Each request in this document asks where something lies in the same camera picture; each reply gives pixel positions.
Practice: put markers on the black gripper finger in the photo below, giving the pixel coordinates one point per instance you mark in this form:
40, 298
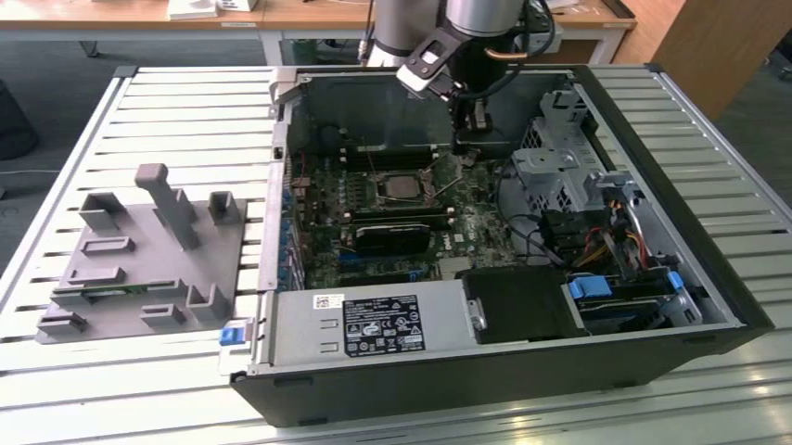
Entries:
472, 132

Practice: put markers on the silver CPU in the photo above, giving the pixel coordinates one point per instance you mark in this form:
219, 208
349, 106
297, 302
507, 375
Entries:
395, 185

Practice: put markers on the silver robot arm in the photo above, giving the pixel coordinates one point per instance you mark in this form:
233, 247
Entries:
402, 23

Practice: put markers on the CPU socket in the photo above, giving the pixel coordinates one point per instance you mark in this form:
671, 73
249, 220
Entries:
375, 192

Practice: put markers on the black RAM slot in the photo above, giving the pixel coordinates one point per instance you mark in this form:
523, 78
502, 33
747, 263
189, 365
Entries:
395, 221
395, 213
390, 162

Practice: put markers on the silver drive cage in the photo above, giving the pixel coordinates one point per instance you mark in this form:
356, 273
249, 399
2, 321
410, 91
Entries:
556, 171

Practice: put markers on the green motherboard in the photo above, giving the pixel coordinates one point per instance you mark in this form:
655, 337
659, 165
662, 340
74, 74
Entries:
482, 232

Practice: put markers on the black graphics card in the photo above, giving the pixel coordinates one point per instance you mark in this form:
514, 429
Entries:
390, 238

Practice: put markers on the silver chipset heatsink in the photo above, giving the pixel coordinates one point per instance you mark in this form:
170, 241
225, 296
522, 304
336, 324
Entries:
454, 265

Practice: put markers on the wooden cabinet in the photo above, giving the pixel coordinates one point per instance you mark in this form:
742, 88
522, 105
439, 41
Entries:
711, 46

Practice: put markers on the black plastic bay cover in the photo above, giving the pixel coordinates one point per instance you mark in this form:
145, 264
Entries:
512, 306

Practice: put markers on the hard disk in blue carrier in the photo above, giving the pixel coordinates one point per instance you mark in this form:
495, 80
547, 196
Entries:
587, 288

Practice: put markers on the white box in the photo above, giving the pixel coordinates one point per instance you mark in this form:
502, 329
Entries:
191, 10

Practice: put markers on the silver power supply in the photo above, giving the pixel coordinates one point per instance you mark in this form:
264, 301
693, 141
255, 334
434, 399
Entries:
296, 324

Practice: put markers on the black PC case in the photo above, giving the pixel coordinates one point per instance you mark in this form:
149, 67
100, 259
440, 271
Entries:
432, 389

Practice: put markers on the grey parts rack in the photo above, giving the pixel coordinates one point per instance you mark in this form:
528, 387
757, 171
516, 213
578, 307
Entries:
154, 259

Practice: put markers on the blue case latch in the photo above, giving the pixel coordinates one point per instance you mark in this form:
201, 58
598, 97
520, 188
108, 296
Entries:
231, 334

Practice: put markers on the wooden desk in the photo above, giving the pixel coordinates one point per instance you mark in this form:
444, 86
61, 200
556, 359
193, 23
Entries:
92, 18

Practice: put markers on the green RAM stick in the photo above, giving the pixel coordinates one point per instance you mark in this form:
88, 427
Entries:
132, 290

